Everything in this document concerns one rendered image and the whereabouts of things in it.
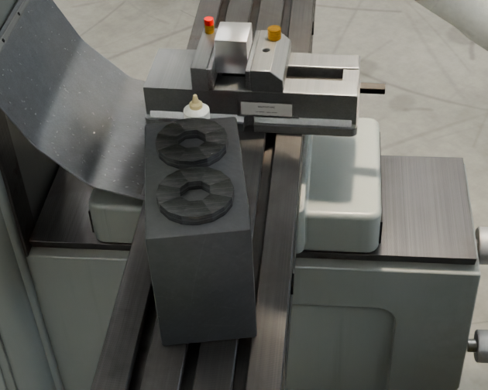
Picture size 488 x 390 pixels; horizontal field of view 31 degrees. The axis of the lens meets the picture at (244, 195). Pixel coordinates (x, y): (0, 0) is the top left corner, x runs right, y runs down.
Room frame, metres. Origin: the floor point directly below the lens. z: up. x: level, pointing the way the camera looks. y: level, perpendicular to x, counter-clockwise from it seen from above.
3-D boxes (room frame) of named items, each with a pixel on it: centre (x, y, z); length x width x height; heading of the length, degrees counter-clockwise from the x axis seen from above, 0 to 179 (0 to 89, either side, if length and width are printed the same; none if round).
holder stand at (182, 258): (0.82, 0.06, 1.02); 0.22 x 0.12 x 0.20; 3
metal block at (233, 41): (1.23, 0.00, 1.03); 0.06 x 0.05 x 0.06; 170
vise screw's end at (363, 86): (1.19, -0.22, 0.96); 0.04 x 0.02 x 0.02; 80
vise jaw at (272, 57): (1.22, -0.05, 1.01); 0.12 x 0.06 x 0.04; 170
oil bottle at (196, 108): (1.10, 0.07, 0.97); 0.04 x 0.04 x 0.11
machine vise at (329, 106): (1.22, -0.03, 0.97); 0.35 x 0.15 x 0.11; 80
